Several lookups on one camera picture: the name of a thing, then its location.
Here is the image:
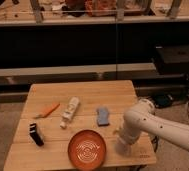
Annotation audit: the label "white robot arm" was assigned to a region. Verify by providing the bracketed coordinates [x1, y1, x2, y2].
[115, 99, 189, 156]

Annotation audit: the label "blue eraser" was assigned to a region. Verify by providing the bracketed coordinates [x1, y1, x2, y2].
[97, 107, 109, 126]

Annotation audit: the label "white plastic bottle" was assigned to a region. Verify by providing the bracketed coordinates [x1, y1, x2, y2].
[60, 97, 80, 129]

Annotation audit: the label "orange carrot toy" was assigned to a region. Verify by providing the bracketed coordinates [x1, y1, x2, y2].
[34, 103, 60, 119]

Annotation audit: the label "wooden table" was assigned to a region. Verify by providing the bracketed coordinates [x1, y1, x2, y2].
[4, 80, 156, 171]

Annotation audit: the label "orange ribbed plate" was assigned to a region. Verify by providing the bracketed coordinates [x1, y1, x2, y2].
[67, 130, 107, 171]

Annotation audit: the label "black stapler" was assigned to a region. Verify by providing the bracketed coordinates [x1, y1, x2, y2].
[29, 123, 44, 146]

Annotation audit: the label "red cluttered items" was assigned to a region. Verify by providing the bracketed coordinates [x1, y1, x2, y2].
[62, 0, 116, 17]

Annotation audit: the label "black box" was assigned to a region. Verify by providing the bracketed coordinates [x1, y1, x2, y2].
[153, 45, 189, 75]

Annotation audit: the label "long shelf bench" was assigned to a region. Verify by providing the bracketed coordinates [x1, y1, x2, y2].
[0, 0, 189, 26]

